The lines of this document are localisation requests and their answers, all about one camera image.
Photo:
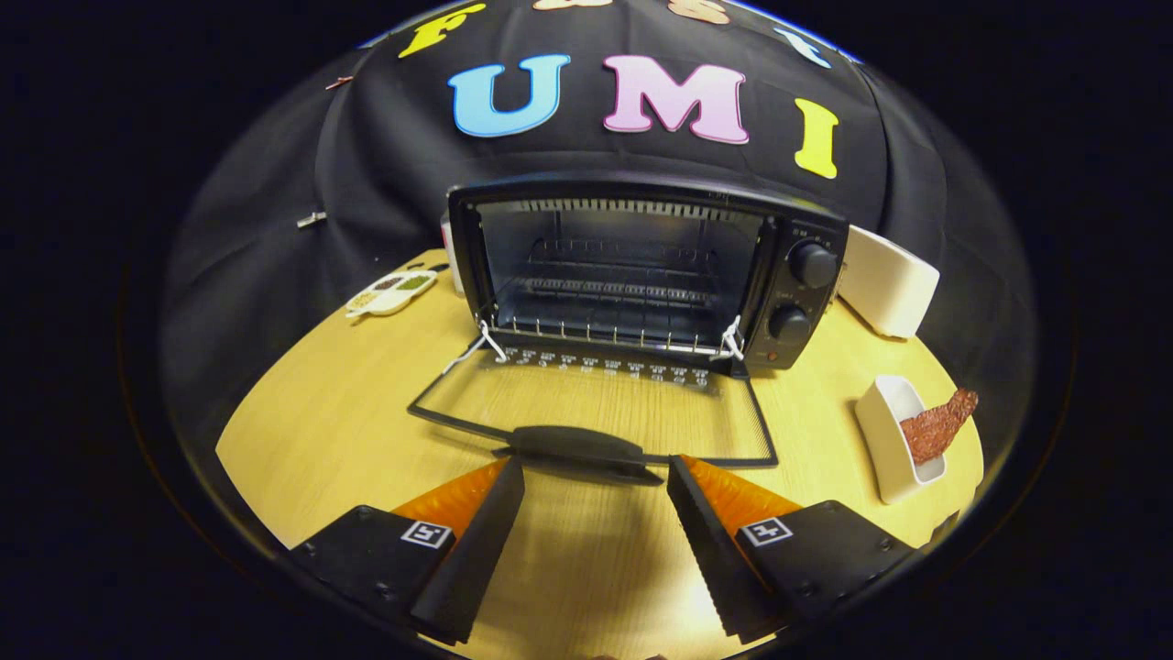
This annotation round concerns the red meat piece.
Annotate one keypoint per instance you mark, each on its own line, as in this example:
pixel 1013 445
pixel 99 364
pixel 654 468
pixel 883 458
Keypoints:
pixel 935 429

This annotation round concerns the black toaster oven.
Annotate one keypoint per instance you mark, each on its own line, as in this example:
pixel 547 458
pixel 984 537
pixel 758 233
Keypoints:
pixel 806 302

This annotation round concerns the pink cloth clip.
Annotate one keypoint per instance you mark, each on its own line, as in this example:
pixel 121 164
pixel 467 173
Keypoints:
pixel 339 82

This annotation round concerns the white cloth clip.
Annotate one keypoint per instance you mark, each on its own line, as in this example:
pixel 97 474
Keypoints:
pixel 311 220

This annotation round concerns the white pop-up toaster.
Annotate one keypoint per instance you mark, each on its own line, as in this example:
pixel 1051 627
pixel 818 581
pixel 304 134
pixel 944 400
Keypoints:
pixel 884 284

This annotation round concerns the white divided dish of beans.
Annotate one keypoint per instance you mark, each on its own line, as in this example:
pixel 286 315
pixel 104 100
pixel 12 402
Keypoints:
pixel 389 293

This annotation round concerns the white rectangular dish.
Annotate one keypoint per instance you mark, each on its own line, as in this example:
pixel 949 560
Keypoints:
pixel 882 431

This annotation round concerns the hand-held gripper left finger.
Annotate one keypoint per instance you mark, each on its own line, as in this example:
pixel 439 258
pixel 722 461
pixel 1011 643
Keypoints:
pixel 476 559

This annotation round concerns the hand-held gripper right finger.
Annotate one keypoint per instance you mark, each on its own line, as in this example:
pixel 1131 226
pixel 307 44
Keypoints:
pixel 719 564

